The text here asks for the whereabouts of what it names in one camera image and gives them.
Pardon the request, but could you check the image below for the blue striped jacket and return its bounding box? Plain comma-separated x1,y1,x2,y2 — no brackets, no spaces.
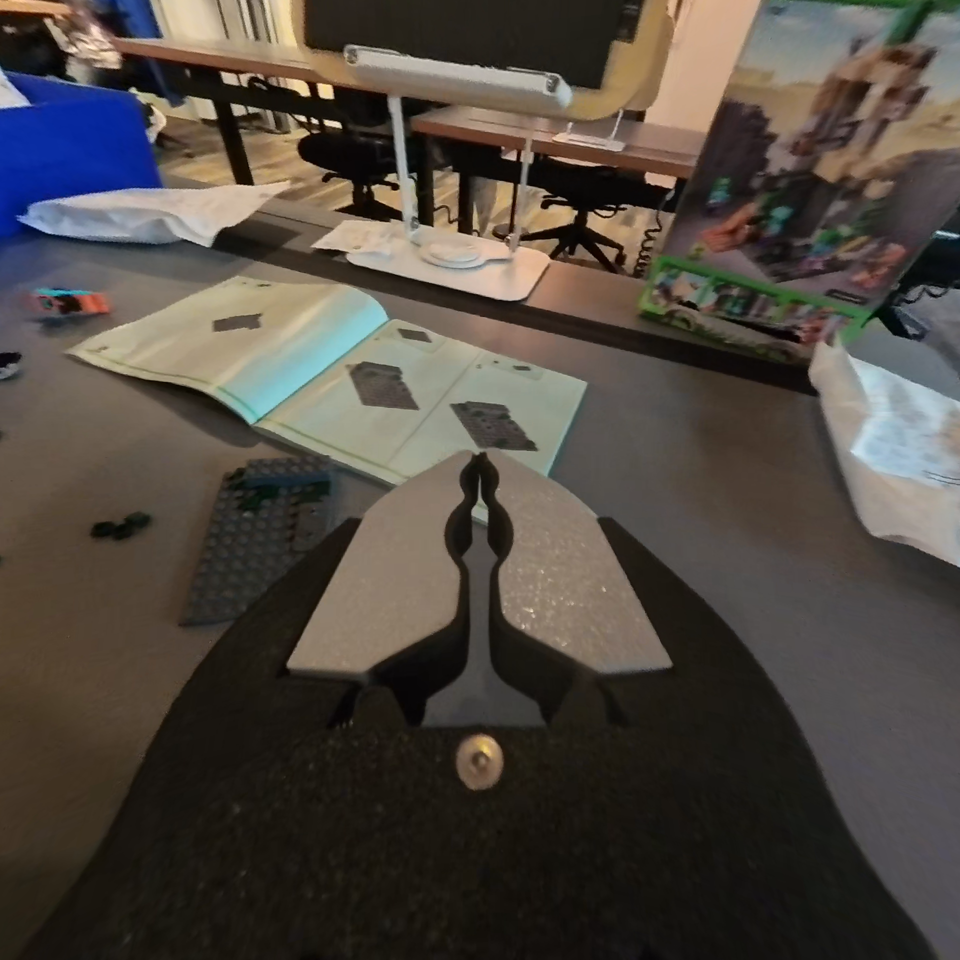
112,0,187,108

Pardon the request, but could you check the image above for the clear acrylic stand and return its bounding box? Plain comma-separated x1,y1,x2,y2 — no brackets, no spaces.
553,108,627,151

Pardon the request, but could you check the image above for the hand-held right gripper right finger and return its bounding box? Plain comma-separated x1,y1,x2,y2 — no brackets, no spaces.
482,447,675,682

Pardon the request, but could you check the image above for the white printed paper sheet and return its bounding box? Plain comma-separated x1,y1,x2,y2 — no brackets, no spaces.
311,219,399,256

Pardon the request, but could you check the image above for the white lamp base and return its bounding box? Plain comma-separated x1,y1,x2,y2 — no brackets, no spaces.
343,43,575,303

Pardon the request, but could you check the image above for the large blue plastic bin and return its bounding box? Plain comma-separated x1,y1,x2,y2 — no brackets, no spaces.
0,71,162,241

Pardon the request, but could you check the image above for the open instruction booklet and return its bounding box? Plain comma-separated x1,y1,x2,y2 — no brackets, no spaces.
66,274,588,489

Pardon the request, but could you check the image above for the black coiled cable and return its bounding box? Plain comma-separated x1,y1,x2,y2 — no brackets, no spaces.
633,191,676,280

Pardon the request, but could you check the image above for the green toy set box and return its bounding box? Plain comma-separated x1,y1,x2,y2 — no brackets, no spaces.
637,0,960,369

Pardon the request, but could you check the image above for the dark grey studded brick plate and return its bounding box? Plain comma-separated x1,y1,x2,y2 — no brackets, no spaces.
178,480,331,627

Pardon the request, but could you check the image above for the black office chair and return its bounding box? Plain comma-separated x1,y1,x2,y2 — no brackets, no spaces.
517,172,676,275
298,127,406,219
877,225,960,339

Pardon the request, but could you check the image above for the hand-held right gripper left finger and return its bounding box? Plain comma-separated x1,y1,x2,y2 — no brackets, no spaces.
285,448,483,684

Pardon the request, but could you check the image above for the small orange toy piece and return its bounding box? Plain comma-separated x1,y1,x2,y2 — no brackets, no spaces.
30,287,112,320

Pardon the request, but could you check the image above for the grey desk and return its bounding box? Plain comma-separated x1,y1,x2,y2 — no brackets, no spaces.
0,176,960,960

